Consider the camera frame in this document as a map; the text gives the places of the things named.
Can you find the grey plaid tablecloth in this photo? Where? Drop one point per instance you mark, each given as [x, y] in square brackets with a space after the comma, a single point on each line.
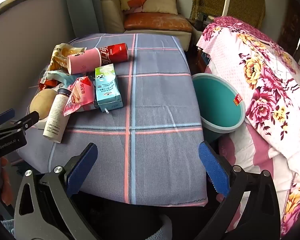
[160, 100]

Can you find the brown round bowl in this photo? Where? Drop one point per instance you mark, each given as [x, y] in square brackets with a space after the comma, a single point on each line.
[41, 102]

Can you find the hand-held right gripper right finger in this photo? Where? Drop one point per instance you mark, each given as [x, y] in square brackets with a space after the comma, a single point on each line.
[215, 170]

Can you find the beige pillow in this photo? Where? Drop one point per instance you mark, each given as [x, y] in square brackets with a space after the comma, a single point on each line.
[162, 3]

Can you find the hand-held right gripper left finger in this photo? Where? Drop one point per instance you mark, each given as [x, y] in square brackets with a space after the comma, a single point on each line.
[82, 171]

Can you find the pink paper cup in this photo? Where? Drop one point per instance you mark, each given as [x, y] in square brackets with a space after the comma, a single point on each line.
[83, 60]

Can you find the pink floral blanket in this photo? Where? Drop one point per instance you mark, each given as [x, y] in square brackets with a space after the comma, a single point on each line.
[265, 80]

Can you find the red soda can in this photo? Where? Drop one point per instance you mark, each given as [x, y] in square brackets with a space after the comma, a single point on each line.
[116, 52]

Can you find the pink white bed sheet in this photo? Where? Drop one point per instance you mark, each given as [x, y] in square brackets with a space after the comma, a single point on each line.
[252, 155]

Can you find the yellow snack bag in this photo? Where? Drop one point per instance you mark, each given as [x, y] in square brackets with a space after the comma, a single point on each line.
[57, 55]

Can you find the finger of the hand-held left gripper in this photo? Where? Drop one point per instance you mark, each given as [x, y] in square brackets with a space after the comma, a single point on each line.
[5, 116]
[30, 120]

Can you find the clear plastic wrapper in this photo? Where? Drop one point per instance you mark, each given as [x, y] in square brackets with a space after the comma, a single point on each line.
[62, 76]

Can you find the grey curtain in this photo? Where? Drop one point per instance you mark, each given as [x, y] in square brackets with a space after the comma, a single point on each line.
[82, 5]

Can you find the dark wooden cabinet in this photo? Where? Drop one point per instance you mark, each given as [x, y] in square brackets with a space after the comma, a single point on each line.
[295, 30]

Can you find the teal trash bin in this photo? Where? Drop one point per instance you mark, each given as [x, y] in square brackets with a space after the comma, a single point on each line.
[215, 102]

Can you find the white tube with dark cap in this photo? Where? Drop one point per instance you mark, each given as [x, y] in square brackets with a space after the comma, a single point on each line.
[56, 115]

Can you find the orange seat cushion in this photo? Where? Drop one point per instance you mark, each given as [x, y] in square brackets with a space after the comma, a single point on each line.
[157, 21]

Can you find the leopard print cloth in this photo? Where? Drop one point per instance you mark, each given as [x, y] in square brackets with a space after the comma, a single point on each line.
[245, 2]

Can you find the cream leather sofa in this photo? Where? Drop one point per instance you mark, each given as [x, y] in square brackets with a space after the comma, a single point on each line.
[110, 15]

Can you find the pink wafer snack packet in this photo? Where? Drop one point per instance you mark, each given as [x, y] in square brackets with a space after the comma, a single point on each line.
[80, 92]

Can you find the paper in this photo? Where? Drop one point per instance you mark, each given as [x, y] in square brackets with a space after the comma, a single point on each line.
[107, 87]

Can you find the nightstand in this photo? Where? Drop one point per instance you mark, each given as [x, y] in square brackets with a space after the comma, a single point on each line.
[197, 30]

